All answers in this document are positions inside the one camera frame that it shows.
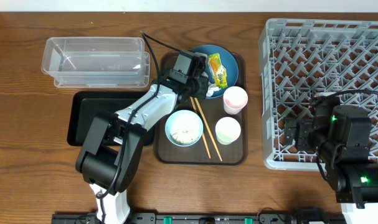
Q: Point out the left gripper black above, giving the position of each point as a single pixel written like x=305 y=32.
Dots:
x=202 y=93

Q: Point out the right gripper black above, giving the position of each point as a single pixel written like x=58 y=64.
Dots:
x=304 y=128

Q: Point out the white tissue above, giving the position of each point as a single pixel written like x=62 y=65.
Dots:
x=212 y=88

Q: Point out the green orange snack wrapper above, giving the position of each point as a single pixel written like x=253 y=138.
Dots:
x=217 y=70

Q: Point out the white cup pink inside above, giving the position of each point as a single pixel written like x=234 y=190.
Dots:
x=235 y=99

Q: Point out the light blue bowl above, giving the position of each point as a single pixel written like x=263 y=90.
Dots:
x=181 y=118

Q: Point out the rice leftovers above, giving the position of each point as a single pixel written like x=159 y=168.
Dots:
x=184 y=135

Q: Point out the white cup green inside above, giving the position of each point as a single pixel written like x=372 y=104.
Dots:
x=227 y=130

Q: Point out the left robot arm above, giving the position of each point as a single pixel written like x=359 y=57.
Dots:
x=109 y=157

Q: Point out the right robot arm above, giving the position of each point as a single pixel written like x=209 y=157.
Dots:
x=339 y=135

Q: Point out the grey dishwasher rack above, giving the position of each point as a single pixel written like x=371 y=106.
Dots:
x=299 y=58

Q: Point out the black food waste tray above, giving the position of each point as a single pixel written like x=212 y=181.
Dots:
x=87 y=104

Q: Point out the clear plastic waste bin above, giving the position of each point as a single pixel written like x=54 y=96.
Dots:
x=97 y=62

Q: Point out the wooden chopstick left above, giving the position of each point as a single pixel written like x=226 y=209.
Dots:
x=203 y=136

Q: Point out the wooden chopstick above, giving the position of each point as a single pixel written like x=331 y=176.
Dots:
x=203 y=136
x=208 y=128

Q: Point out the wooden chopstick right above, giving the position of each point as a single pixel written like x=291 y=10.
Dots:
x=208 y=128

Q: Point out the dark blue plate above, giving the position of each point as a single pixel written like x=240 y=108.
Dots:
x=228 y=61

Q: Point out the brown serving tray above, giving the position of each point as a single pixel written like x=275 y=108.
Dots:
x=196 y=154

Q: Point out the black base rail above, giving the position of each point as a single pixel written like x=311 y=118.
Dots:
x=266 y=218

